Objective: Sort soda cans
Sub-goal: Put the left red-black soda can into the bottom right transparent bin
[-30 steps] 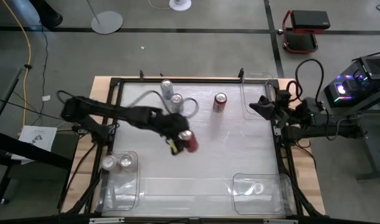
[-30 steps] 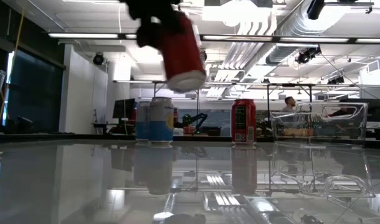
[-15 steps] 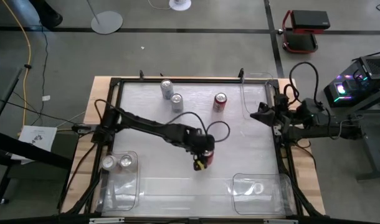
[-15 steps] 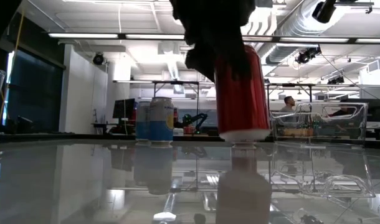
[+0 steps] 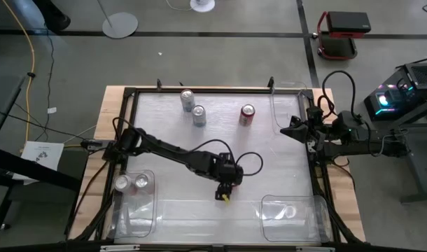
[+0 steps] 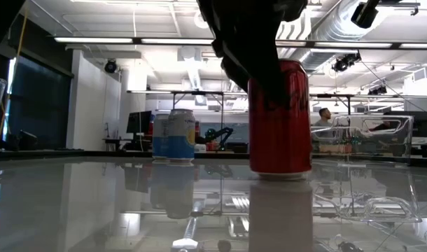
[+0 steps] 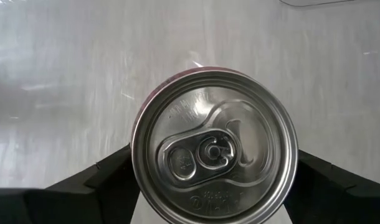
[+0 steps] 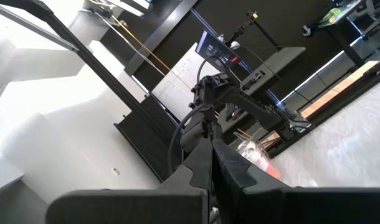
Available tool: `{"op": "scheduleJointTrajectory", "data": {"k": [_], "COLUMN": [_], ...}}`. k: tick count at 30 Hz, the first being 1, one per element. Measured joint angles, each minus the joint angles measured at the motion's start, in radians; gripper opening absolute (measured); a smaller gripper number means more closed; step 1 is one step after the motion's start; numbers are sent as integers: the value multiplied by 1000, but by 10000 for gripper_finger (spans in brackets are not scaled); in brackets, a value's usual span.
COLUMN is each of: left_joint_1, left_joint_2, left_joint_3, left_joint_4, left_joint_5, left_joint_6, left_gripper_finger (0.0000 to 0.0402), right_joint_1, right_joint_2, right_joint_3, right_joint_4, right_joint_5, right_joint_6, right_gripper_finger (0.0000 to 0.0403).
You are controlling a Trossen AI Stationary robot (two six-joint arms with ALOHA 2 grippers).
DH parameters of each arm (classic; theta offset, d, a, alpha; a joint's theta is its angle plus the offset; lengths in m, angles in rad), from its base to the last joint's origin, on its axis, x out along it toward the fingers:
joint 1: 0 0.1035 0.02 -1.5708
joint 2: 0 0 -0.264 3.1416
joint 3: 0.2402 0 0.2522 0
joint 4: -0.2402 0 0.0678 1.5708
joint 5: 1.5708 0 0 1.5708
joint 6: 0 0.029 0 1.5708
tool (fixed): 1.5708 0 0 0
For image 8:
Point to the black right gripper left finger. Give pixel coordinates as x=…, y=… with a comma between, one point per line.
x=190, y=199

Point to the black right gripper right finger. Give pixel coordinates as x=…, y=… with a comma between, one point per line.
x=271, y=205

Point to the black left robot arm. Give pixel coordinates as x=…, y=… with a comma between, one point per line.
x=249, y=105

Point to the black cabinet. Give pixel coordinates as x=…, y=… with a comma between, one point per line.
x=140, y=137

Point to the whiteboard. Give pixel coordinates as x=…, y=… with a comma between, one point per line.
x=177, y=87

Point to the wooden board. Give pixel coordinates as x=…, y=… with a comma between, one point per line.
x=333, y=90

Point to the black monitor stand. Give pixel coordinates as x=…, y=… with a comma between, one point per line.
x=261, y=28

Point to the small side table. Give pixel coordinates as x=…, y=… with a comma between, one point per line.
x=342, y=34

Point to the green item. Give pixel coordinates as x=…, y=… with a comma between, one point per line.
x=331, y=14

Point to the black camera frame post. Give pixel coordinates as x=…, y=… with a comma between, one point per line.
x=99, y=68

